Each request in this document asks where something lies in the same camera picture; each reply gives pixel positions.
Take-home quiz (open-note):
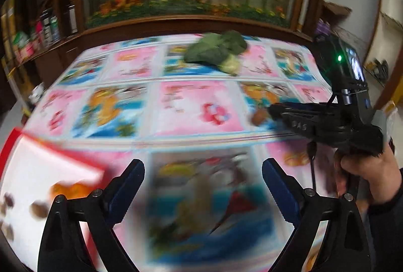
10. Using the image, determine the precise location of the colourful fruit print tablecloth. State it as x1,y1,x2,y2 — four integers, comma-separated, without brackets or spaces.
25,34,333,271

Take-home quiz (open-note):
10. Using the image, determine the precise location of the green leafy vegetable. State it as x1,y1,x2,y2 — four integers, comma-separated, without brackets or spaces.
183,30,248,76

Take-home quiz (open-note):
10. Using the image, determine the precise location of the orange tangerine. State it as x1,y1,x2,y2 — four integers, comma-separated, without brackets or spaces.
49,182,94,200

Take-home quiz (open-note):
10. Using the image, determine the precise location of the red white tray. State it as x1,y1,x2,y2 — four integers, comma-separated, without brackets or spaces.
1,128,107,271

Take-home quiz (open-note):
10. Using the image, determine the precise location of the person's right hand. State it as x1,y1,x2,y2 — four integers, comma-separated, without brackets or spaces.
334,144,402,204

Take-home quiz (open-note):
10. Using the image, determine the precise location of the pink bottle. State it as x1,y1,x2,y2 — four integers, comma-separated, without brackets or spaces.
35,20,45,50

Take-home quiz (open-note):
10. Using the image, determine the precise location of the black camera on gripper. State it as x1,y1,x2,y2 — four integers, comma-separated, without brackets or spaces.
314,34,373,124

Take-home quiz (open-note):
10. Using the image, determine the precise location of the wooden sideboard cabinet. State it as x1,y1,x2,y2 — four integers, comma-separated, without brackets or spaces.
31,14,316,78

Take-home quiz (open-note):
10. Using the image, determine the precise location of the brown round longan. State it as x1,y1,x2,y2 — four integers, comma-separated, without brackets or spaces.
251,108,270,127

